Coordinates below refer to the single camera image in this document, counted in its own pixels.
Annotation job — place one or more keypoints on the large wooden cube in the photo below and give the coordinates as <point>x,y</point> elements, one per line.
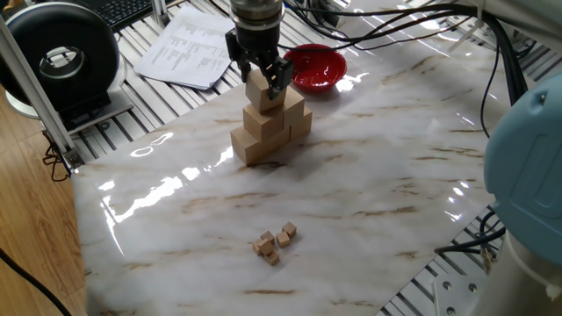
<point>303,125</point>
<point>261,125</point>
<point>294,107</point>
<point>278,139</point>
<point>259,94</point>
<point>248,149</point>

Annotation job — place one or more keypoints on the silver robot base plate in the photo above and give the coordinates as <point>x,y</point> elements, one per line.
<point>456,294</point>

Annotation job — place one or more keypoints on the black computer keyboard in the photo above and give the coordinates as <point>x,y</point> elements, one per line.
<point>123,11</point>

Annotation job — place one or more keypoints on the short metal upright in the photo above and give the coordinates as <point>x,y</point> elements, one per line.
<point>160,13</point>

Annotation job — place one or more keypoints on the white marble pattern board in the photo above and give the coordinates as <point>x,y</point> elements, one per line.
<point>351,175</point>

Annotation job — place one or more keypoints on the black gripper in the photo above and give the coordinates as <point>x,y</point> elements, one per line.
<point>259,44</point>

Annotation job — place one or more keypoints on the small wooden cube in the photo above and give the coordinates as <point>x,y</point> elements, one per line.
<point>272,258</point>
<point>283,239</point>
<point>263,246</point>
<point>268,236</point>
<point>289,229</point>

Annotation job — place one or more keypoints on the aluminium frame post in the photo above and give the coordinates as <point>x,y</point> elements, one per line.
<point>39,101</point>

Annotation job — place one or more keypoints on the red glossy bowl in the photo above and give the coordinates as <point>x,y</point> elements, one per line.
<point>318,70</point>

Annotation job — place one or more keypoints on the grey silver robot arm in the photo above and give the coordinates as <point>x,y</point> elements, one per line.
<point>527,175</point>

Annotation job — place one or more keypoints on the white printed paper stack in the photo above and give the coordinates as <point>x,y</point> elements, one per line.
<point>184,52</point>

